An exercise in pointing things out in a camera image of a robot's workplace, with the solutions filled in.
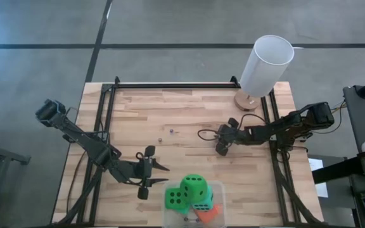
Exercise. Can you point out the black metal stand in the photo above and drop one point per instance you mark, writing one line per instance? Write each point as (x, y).
(11, 155)

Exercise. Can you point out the black aluminium table frame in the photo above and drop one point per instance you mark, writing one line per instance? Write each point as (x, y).
(176, 85)

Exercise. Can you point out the large green foam die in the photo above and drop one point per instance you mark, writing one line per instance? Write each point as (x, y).
(174, 198)
(195, 188)

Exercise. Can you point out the table lamp with wooden base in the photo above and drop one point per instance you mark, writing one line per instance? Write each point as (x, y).
(265, 69)

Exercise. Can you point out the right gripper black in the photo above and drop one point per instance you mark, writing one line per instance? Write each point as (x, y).
(233, 135)

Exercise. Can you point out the white paper sheet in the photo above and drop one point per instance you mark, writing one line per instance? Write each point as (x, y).
(315, 163)

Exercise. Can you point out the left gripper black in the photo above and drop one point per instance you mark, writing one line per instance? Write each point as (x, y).
(131, 172)

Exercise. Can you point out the clear plastic container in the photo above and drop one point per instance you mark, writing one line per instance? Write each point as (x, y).
(220, 190)

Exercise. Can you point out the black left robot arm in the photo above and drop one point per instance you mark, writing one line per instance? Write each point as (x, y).
(87, 145)

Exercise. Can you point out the large cyan foam die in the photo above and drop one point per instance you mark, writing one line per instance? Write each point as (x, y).
(206, 202)

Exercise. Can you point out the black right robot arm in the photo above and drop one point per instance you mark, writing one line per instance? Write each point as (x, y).
(290, 125)

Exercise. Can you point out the black beam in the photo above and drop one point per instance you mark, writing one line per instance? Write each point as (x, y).
(334, 171)

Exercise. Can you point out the large orange foam die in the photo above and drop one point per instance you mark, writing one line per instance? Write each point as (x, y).
(209, 215)

